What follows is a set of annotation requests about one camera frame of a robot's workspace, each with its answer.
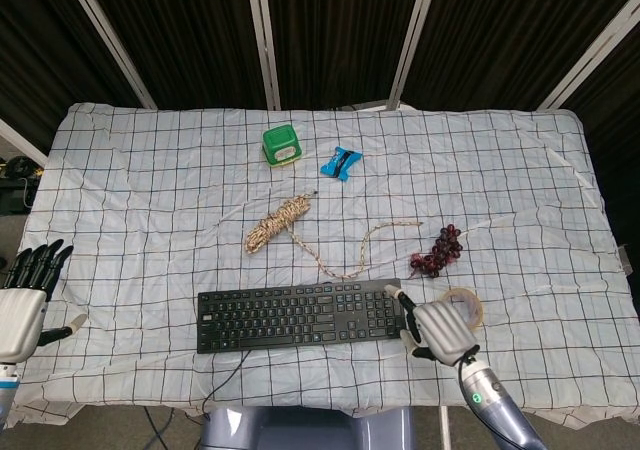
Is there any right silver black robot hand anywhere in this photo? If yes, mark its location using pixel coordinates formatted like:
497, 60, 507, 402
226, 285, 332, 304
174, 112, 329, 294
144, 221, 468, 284
383, 283, 480, 368

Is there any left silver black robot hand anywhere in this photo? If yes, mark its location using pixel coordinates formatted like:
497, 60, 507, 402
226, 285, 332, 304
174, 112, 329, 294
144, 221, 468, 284
0, 238, 89, 365

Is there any black keyboard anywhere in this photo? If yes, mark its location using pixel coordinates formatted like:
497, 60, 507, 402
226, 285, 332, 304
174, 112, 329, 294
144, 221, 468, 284
196, 278, 409, 355

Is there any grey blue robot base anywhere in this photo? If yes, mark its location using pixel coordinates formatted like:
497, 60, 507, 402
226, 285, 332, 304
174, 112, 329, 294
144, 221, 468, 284
199, 405, 416, 450

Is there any yellow transparent tape roll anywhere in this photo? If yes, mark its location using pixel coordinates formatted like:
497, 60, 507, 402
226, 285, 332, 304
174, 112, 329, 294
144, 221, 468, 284
439, 286, 485, 331

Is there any dark red grape bunch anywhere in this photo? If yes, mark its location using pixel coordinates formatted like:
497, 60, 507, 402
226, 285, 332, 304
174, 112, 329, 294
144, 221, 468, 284
409, 223, 464, 280

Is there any white table leg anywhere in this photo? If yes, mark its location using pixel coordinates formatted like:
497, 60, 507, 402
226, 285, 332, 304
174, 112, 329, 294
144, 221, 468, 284
438, 405, 453, 450

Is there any black background equipment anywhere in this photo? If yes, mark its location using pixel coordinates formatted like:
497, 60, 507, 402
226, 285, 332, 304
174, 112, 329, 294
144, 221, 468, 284
0, 154, 45, 217

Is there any white checked tablecloth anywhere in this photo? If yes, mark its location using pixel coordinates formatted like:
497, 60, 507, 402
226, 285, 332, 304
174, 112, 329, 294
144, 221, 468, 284
4, 101, 629, 429

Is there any blue snack packet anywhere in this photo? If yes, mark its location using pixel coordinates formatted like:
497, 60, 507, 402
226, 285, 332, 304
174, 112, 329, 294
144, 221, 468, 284
319, 145, 364, 182

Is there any green plastic box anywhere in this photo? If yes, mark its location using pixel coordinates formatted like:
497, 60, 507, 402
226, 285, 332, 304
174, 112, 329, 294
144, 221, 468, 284
261, 124, 303, 169

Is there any white partition frame post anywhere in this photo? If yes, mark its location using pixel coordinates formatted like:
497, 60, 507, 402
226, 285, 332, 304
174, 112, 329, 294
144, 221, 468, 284
387, 0, 441, 111
244, 0, 281, 111
537, 0, 640, 111
59, 0, 159, 110
0, 117, 49, 169

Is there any black floor cable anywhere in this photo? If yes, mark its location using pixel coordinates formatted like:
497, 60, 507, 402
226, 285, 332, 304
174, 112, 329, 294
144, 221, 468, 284
143, 407, 174, 450

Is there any beige braided rope bundle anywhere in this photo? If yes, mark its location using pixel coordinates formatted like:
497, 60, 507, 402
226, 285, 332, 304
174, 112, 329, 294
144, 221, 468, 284
243, 189, 424, 280

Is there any thin black cable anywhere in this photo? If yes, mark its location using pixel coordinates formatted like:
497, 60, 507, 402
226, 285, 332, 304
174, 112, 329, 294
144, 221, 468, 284
201, 348, 253, 416

